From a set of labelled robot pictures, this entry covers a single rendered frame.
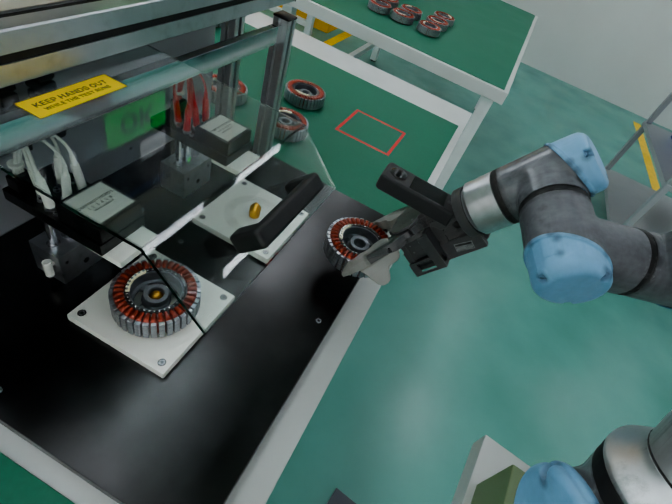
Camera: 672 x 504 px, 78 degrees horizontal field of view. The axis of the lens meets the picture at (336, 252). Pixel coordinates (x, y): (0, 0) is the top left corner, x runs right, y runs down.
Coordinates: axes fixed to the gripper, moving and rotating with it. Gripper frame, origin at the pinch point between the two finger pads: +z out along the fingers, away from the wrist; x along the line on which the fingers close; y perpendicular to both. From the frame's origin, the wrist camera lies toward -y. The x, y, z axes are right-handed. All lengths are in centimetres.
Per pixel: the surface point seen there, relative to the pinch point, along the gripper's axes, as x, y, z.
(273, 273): -7.7, -4.6, 11.0
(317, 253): 1.1, -1.4, 8.6
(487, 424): 44, 99, 34
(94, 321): -29.8, -16.7, 18.2
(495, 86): 135, 13, -3
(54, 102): -27.6, -34.4, -4.2
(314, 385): -20.2, 9.0, 5.3
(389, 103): 76, -10, 14
